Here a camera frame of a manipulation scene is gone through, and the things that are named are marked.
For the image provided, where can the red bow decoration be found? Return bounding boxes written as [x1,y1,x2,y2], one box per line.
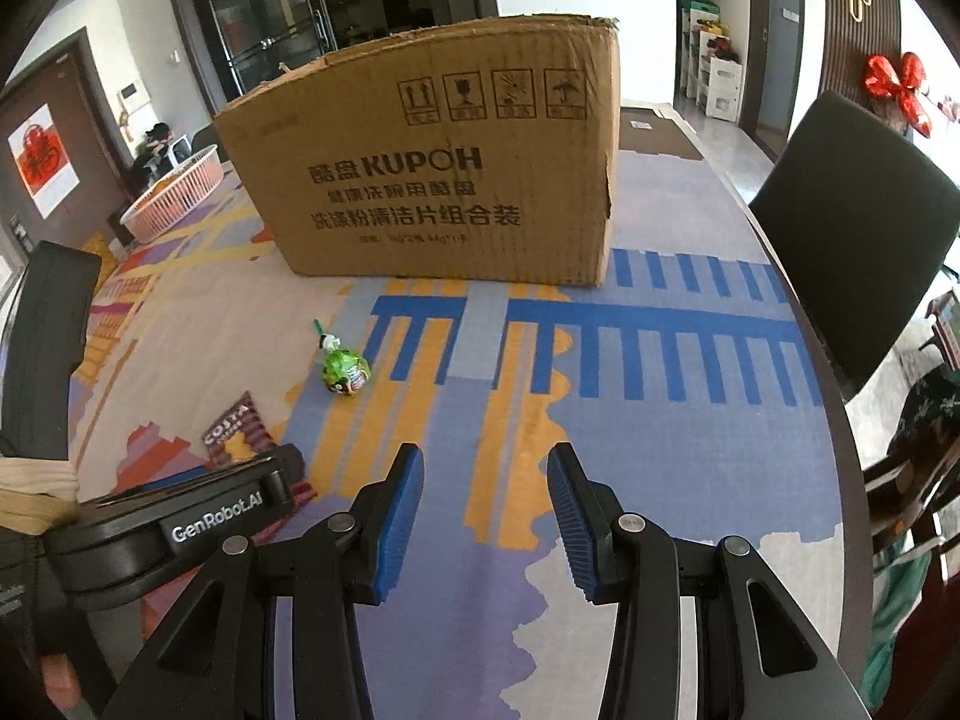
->
[861,52,936,140]

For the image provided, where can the red wall poster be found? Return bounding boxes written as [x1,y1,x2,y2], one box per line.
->
[7,103,80,217]

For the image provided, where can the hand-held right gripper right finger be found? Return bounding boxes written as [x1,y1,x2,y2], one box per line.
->
[546,442,875,720]

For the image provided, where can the maroon striped snack packet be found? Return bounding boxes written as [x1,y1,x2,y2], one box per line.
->
[201,392,320,511]

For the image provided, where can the green cloth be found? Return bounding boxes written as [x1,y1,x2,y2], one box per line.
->
[862,540,931,713]

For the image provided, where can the black glass cabinet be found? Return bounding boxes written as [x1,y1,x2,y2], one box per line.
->
[184,0,496,113]

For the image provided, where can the pink plastic basket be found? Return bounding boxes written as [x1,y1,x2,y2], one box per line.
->
[120,148,228,243]

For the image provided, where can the cardboard box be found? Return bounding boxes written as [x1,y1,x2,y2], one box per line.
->
[212,13,622,290]

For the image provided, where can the black chair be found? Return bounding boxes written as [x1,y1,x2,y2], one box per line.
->
[0,240,102,460]

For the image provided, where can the colourful printed tablecloth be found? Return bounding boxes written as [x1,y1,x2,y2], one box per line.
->
[67,150,845,720]

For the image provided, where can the green lollipop with white tag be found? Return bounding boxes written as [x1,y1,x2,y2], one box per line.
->
[311,319,372,396]

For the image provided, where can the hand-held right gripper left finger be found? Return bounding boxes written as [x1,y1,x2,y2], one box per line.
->
[101,442,426,720]

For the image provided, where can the beige cloth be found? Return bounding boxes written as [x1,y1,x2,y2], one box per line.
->
[0,456,80,530]

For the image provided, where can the dark wooden chair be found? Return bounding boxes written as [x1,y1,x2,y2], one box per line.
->
[862,367,960,563]

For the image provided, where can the white shelf unit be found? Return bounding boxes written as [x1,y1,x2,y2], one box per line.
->
[679,4,747,121]

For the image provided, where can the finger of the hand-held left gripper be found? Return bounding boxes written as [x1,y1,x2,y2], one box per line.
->
[247,444,306,522]

